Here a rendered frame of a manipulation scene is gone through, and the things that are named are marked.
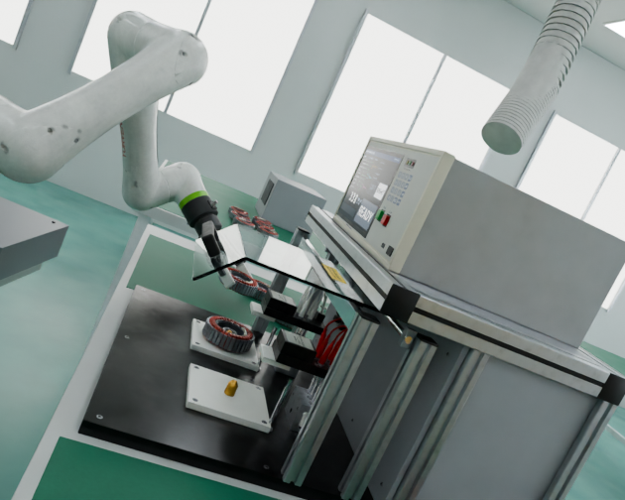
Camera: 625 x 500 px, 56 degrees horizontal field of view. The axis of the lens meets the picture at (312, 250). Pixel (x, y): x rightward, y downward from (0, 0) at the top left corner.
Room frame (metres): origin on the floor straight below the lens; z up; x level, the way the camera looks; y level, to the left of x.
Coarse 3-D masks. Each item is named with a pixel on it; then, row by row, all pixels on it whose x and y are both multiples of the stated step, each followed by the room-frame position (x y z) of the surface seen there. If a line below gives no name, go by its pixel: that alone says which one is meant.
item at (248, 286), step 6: (228, 270) 1.61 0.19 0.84; (234, 270) 1.65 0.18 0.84; (234, 276) 1.58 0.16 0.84; (240, 276) 1.66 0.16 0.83; (246, 276) 1.66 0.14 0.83; (222, 282) 1.58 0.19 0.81; (240, 282) 1.58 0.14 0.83; (246, 282) 1.59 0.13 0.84; (252, 282) 1.62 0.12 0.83; (234, 288) 1.57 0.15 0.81; (240, 288) 1.57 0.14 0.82; (246, 288) 1.58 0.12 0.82; (252, 288) 1.59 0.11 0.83; (240, 294) 1.58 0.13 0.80; (246, 294) 1.59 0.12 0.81; (252, 294) 1.61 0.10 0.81
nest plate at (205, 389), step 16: (192, 368) 1.04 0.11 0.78; (192, 384) 0.98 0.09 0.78; (208, 384) 1.00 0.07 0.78; (224, 384) 1.03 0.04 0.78; (240, 384) 1.06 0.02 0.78; (192, 400) 0.92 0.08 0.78; (208, 400) 0.95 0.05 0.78; (224, 400) 0.97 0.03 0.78; (240, 400) 1.00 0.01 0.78; (256, 400) 1.03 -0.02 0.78; (224, 416) 0.93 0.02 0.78; (240, 416) 0.94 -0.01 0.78; (256, 416) 0.97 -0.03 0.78
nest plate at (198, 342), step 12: (192, 324) 1.26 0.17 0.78; (192, 336) 1.19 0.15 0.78; (204, 336) 1.21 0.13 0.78; (192, 348) 1.15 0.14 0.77; (204, 348) 1.15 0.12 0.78; (216, 348) 1.18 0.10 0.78; (252, 348) 1.27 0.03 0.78; (228, 360) 1.17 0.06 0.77; (240, 360) 1.18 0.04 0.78; (252, 360) 1.20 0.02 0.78
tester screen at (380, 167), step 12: (372, 156) 1.28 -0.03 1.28; (384, 156) 1.20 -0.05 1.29; (360, 168) 1.32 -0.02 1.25; (372, 168) 1.24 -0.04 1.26; (384, 168) 1.17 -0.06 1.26; (396, 168) 1.11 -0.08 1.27; (360, 180) 1.28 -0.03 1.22; (384, 180) 1.14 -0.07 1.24; (348, 192) 1.32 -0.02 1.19; (360, 192) 1.24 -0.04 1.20; (384, 192) 1.11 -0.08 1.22; (348, 204) 1.29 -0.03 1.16; (360, 204) 1.21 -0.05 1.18; (348, 216) 1.25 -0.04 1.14; (360, 228) 1.14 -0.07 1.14
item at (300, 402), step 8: (296, 392) 1.05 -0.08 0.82; (304, 392) 1.05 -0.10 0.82; (296, 400) 1.03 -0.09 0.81; (304, 400) 1.02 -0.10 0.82; (288, 408) 1.05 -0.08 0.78; (296, 408) 1.02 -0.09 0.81; (304, 408) 1.00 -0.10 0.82; (288, 416) 1.04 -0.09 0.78; (296, 416) 1.00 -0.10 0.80; (296, 424) 1.00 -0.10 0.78
